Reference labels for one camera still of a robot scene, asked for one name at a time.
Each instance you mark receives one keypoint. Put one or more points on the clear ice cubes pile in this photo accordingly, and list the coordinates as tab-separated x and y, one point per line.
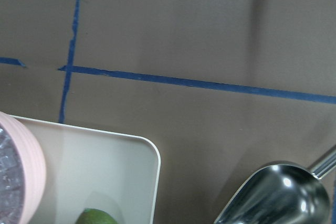
11	195

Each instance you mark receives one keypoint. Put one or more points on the steel ice scoop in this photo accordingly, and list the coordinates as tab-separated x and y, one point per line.
282	192

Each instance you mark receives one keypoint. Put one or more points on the green avocado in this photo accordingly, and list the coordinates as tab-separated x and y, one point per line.
95	216

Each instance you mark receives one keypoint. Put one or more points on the pink bowl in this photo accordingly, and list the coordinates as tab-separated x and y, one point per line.
32	166

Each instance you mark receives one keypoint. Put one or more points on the cream plastic tray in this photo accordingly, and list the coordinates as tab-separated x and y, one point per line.
87	168

